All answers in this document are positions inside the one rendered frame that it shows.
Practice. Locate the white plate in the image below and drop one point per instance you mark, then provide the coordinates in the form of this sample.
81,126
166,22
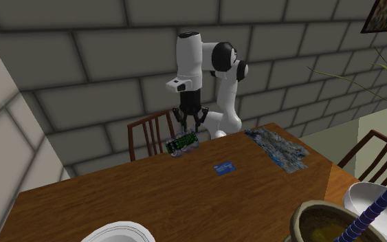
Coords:
119,233

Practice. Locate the blue card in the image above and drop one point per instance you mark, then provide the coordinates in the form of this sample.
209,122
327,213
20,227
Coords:
225,168

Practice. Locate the wooden dining table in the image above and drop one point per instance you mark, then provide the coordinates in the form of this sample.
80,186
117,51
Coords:
146,196

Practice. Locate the brown wooden slat chair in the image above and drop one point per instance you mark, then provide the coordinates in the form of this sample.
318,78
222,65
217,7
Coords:
151,134
379,157

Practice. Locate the large white bowl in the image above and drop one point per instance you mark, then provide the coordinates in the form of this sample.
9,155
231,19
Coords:
357,197

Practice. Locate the potted plant with purple stem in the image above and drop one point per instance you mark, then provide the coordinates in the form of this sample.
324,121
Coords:
317,221

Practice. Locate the grey blue crumpled cloth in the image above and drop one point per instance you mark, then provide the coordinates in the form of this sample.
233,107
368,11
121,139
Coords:
278,150

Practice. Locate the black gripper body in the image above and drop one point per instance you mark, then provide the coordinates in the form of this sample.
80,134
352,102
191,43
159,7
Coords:
190,100

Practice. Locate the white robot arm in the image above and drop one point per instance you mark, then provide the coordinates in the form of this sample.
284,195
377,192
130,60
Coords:
188,57

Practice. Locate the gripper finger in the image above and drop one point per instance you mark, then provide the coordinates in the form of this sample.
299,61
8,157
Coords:
201,119
183,121

